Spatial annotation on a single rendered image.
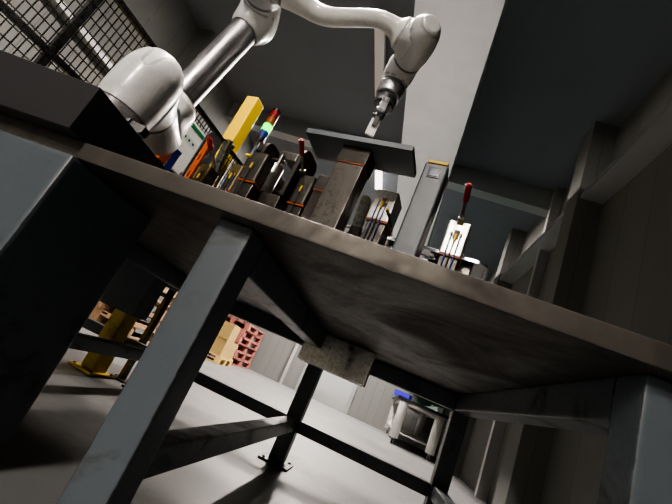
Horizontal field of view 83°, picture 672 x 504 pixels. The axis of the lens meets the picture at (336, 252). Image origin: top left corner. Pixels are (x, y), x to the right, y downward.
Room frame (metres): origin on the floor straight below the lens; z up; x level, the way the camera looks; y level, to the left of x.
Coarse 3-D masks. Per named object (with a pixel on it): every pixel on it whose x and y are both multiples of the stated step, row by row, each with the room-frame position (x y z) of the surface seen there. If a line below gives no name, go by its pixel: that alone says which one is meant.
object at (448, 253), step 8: (448, 224) 1.08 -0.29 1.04; (456, 224) 1.07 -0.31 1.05; (464, 224) 1.06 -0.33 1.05; (448, 232) 1.08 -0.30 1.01; (456, 232) 1.07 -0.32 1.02; (464, 232) 1.06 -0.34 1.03; (448, 240) 1.07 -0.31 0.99; (456, 240) 1.07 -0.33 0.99; (464, 240) 1.06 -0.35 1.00; (440, 248) 1.08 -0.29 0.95; (448, 248) 1.07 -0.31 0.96; (456, 248) 1.06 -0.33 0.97; (464, 248) 1.08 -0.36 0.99; (440, 256) 1.09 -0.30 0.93; (448, 256) 1.06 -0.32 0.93; (456, 256) 1.06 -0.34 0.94; (440, 264) 1.07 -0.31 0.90; (448, 264) 1.08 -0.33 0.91; (456, 264) 1.07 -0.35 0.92
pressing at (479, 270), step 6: (348, 228) 1.36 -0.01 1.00; (390, 240) 1.29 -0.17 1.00; (426, 246) 1.21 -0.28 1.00; (426, 252) 1.26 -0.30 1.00; (432, 252) 1.24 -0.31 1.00; (420, 258) 1.33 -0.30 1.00; (432, 258) 1.29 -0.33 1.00; (468, 258) 1.16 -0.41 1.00; (468, 264) 1.20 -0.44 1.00; (474, 264) 1.18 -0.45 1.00; (480, 264) 1.14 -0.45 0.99; (486, 264) 1.14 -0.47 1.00; (474, 270) 1.23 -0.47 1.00; (480, 270) 1.21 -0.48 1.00; (486, 270) 1.18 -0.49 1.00; (474, 276) 1.28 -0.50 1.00; (480, 276) 1.26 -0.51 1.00; (486, 276) 1.21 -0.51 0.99
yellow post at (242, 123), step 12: (240, 108) 2.33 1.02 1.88; (252, 108) 2.30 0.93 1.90; (240, 120) 2.31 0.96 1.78; (252, 120) 2.35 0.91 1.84; (228, 132) 2.32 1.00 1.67; (240, 132) 2.32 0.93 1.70; (240, 144) 2.37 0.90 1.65; (228, 156) 2.34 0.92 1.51; (120, 312) 2.31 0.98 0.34; (108, 324) 2.32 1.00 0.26; (120, 324) 2.30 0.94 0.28; (132, 324) 2.37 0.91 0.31; (108, 336) 2.30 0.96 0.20; (120, 336) 2.34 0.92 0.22; (84, 360) 2.33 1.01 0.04; (96, 360) 2.30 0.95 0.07; (108, 360) 2.35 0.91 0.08; (96, 372) 2.32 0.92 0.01
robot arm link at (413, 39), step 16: (288, 0) 1.01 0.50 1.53; (304, 0) 1.00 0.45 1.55; (304, 16) 1.04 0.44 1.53; (320, 16) 1.02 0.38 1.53; (336, 16) 0.99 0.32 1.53; (352, 16) 0.96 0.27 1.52; (368, 16) 0.93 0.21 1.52; (384, 16) 0.91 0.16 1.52; (432, 16) 0.86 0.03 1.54; (384, 32) 0.95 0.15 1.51; (400, 32) 0.91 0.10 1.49; (416, 32) 0.88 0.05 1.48; (432, 32) 0.87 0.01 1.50; (400, 48) 0.95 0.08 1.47; (416, 48) 0.92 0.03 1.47; (432, 48) 0.92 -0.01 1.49; (400, 64) 1.01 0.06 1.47; (416, 64) 0.98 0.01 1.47
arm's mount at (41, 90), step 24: (0, 72) 0.80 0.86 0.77; (24, 72) 0.79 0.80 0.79; (48, 72) 0.77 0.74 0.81; (0, 96) 0.79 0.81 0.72; (24, 96) 0.77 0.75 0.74; (48, 96) 0.76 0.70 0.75; (72, 96) 0.75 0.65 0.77; (96, 96) 0.74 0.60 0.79; (24, 120) 0.82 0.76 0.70; (48, 120) 0.75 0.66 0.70; (72, 120) 0.74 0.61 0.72; (96, 120) 0.77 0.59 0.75; (120, 120) 0.82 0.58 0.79; (96, 144) 0.81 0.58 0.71; (120, 144) 0.85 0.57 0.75; (144, 144) 0.91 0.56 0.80
